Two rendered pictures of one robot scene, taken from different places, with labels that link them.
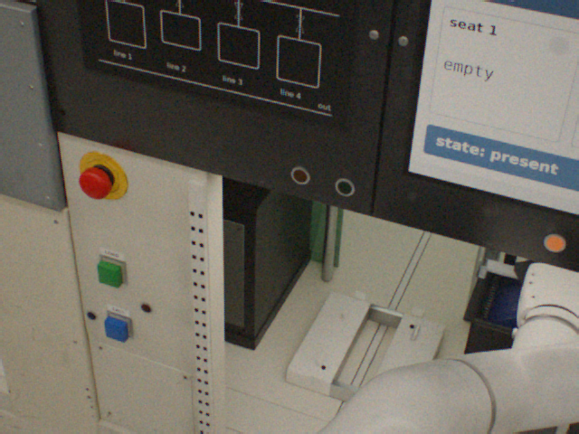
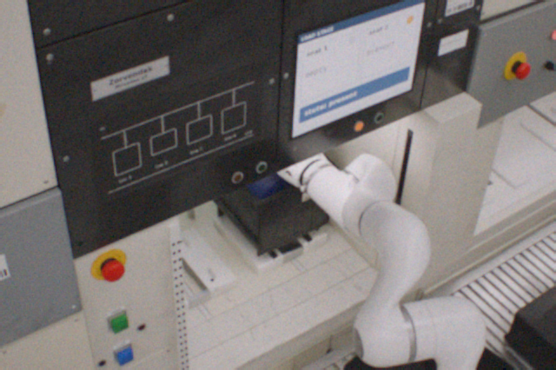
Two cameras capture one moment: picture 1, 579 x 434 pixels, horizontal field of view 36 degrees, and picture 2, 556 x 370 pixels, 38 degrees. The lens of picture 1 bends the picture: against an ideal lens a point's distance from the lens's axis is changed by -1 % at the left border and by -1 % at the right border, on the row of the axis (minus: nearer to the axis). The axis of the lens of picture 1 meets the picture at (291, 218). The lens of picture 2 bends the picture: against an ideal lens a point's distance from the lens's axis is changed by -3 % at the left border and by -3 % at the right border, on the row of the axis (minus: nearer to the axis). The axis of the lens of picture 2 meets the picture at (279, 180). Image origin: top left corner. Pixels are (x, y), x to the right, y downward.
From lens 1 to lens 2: 0.97 m
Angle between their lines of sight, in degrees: 44
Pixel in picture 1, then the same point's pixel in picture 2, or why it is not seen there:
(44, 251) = (67, 346)
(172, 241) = (157, 272)
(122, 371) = not seen: outside the picture
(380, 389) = (400, 227)
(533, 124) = (345, 79)
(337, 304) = not seen: hidden behind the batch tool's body
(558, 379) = (381, 185)
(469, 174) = (320, 120)
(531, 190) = (347, 109)
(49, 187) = (76, 299)
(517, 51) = (335, 51)
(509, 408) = not seen: hidden behind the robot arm
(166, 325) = (155, 328)
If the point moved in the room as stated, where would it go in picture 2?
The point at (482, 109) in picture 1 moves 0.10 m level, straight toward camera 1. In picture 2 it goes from (323, 86) to (366, 113)
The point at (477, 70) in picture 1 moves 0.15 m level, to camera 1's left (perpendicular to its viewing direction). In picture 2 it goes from (320, 69) to (269, 111)
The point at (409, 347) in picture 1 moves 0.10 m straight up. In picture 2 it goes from (194, 252) to (192, 223)
